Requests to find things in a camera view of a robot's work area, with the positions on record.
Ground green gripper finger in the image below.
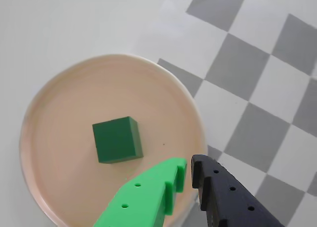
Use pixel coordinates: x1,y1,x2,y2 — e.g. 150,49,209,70
93,157,188,227

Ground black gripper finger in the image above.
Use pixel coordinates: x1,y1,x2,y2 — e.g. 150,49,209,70
190,154,285,227

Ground dark green cube dice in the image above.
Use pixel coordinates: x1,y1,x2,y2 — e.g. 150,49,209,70
92,116,145,164

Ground beige round plate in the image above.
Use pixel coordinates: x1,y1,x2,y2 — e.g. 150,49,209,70
19,53,207,227

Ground grey white checkered mat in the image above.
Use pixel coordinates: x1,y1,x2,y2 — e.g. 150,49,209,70
156,0,317,227

